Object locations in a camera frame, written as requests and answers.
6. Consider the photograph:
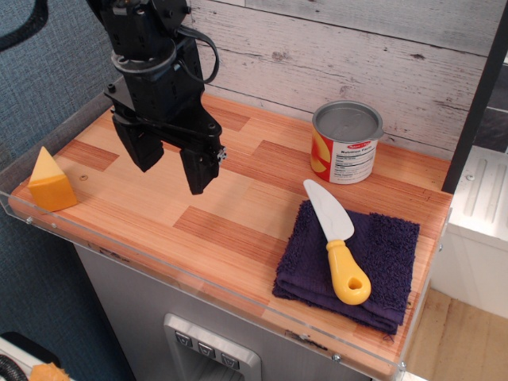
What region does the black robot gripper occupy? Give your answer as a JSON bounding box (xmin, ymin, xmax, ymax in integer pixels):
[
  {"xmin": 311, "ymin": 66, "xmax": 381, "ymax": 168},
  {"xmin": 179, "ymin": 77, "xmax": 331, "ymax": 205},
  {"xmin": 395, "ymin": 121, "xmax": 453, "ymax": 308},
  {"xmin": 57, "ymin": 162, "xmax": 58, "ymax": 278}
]
[{"xmin": 106, "ymin": 37, "xmax": 222, "ymax": 195}]

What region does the yellow cheese wedge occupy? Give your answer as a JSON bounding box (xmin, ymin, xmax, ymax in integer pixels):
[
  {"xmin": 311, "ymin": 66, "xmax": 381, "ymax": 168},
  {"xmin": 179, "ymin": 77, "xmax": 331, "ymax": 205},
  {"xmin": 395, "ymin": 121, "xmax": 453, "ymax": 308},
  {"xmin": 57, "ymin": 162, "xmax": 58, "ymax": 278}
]
[{"xmin": 28, "ymin": 147, "xmax": 78, "ymax": 212}]

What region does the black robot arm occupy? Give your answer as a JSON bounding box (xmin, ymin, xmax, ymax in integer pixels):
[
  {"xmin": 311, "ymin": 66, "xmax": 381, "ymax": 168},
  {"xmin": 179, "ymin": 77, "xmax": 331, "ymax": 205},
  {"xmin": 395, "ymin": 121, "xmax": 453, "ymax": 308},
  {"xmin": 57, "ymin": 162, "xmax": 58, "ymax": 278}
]
[{"xmin": 89, "ymin": 1, "xmax": 226, "ymax": 194}]

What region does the toy tin can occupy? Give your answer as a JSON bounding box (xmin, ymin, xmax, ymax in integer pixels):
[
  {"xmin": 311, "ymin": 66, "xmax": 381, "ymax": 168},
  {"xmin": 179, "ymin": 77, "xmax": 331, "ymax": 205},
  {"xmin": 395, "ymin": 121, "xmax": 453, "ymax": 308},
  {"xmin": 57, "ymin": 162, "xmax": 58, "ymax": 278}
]
[{"xmin": 310, "ymin": 101, "xmax": 384, "ymax": 185}]

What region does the clear acrylic table guard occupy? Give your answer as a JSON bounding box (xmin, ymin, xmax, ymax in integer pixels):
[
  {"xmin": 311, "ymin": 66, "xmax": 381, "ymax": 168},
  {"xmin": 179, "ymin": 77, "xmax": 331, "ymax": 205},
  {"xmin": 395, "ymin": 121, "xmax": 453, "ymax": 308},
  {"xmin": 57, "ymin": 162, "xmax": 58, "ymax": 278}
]
[{"xmin": 1, "ymin": 95, "xmax": 452, "ymax": 380}]

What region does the grey toy fridge cabinet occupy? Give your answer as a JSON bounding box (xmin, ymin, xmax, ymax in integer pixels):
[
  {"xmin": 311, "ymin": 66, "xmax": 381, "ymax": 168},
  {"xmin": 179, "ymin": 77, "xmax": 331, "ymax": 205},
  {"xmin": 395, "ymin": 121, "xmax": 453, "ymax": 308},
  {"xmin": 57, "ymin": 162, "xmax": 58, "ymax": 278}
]
[{"xmin": 76, "ymin": 247, "xmax": 367, "ymax": 380}]

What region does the silver dispenser button panel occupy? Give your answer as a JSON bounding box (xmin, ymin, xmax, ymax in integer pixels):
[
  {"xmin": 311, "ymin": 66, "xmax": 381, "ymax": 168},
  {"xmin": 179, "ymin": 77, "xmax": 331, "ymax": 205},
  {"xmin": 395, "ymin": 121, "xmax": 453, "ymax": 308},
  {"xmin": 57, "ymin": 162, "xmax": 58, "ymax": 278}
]
[{"xmin": 164, "ymin": 314, "xmax": 263, "ymax": 380}]

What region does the folded purple towel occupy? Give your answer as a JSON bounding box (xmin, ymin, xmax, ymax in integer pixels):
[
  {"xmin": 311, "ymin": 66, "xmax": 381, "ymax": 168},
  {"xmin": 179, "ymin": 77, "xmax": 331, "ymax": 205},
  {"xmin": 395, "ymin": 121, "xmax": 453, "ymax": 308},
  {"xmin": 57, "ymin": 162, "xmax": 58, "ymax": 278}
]
[{"xmin": 272, "ymin": 201, "xmax": 420, "ymax": 335}]

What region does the white black corner object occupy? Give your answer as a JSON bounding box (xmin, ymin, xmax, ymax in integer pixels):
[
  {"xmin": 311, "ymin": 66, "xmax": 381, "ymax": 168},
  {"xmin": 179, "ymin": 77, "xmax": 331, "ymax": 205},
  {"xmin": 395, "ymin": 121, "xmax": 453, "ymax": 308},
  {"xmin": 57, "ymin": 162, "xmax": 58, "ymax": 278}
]
[{"xmin": 1, "ymin": 332, "xmax": 61, "ymax": 379}]

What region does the orange sponge piece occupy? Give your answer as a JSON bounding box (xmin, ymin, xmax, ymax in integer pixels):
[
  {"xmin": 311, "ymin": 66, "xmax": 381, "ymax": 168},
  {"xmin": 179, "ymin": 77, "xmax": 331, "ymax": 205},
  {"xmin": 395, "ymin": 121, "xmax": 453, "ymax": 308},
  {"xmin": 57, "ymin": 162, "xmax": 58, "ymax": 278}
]
[{"xmin": 29, "ymin": 363, "xmax": 71, "ymax": 381}]

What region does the white toy sink unit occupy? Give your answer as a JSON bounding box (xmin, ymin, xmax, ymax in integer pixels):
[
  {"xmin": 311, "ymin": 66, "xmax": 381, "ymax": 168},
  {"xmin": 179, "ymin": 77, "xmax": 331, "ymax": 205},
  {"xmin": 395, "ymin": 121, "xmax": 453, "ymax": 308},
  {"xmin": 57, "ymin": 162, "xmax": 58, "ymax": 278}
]
[{"xmin": 431, "ymin": 146, "xmax": 507, "ymax": 318}]

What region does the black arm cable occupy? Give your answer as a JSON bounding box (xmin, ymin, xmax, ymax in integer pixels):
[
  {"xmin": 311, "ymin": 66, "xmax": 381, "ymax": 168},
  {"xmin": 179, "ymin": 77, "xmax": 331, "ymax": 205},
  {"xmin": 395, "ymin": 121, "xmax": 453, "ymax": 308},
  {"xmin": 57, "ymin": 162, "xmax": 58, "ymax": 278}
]
[{"xmin": 174, "ymin": 25, "xmax": 220, "ymax": 85}]

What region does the toy knife yellow handle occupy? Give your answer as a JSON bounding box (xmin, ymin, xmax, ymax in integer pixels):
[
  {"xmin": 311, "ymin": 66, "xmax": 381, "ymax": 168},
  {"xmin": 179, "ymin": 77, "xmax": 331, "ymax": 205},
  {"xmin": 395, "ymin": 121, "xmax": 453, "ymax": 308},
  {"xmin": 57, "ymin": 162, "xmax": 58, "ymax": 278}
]
[{"xmin": 303, "ymin": 179, "xmax": 371, "ymax": 306}]

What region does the dark right shelf post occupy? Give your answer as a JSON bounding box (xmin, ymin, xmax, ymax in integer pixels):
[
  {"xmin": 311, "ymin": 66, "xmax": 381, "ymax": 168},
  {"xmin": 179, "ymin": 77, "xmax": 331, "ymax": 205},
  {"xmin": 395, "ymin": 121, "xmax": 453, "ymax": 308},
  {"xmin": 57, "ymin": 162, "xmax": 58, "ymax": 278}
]
[{"xmin": 441, "ymin": 2, "xmax": 507, "ymax": 194}]

